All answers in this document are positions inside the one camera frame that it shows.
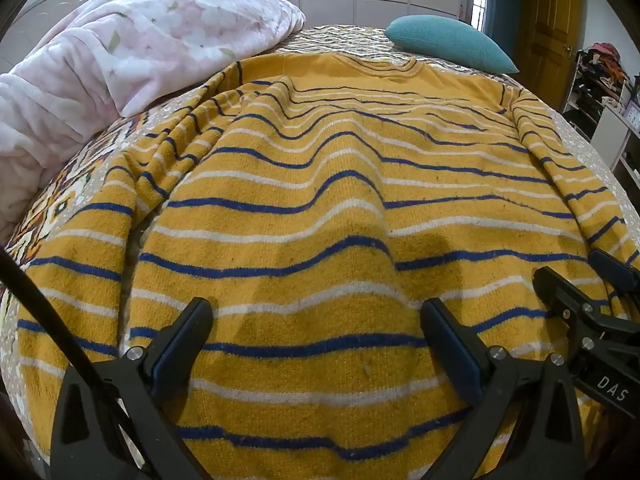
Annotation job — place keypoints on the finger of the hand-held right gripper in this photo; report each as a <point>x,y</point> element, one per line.
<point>575,305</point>
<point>612,267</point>

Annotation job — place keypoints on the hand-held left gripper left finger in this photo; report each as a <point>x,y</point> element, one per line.
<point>172,357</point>

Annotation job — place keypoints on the window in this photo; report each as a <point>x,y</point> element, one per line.
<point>481,10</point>

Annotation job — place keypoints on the cluttered shelf rack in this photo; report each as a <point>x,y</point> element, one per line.
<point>597,75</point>

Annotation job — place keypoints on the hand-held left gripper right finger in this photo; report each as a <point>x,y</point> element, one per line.
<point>452,357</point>

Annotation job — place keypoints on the teal pillow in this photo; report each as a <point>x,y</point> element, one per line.
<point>445,42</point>

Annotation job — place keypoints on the patterned bedspread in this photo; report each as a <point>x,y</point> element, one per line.
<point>65,190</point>

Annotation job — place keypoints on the yellow striped sweater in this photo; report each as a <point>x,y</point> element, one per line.
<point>325,220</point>

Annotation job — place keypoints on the pink floral blanket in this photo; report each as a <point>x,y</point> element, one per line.
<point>125,55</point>

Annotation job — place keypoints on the wooden door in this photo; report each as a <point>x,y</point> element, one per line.
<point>547,25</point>

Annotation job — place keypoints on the white cabinet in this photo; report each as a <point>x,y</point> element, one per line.
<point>617,135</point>

